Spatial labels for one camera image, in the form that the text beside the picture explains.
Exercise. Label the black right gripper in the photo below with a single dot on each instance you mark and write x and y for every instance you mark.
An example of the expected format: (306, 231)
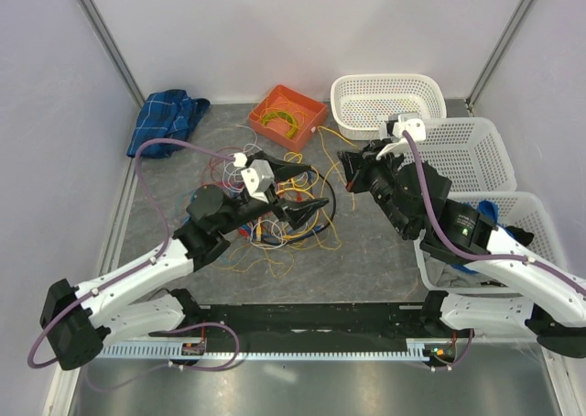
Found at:
(363, 161)

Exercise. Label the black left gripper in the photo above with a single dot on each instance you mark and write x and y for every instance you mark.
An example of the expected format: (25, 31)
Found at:
(297, 213)

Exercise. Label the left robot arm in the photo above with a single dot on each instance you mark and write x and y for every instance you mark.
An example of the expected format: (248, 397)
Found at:
(79, 321)

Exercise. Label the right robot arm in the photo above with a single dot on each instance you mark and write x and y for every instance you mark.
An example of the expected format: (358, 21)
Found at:
(547, 303)

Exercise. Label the rounded white perforated basket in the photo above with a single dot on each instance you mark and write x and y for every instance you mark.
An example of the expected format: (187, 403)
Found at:
(360, 102)

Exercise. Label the orange plastic box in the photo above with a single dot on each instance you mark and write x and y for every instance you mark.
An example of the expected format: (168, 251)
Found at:
(288, 118)

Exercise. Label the middle white perforated basket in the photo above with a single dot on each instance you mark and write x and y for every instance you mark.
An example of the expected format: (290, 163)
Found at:
(470, 152)

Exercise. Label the blue towel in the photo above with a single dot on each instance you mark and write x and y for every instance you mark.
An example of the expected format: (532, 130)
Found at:
(491, 210)

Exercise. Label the blue plaid cloth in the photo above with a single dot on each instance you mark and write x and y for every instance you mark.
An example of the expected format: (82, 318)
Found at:
(170, 114)

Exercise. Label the white basket with cloths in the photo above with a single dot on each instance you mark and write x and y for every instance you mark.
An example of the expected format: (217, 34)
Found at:
(520, 209)

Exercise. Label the black cloth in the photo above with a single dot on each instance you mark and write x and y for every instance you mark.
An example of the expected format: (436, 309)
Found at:
(523, 237)

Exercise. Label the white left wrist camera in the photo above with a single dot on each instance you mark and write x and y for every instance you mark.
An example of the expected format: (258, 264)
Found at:
(257, 171)

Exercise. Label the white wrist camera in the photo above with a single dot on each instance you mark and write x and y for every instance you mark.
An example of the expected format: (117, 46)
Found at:
(257, 171)
(391, 132)

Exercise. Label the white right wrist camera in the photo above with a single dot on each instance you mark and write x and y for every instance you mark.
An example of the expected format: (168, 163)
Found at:
(391, 132)

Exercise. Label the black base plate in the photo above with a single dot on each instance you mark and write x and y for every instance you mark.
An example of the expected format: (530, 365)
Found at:
(321, 326)

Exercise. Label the light blue cable duct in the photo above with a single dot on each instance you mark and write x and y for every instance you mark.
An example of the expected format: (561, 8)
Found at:
(169, 349)

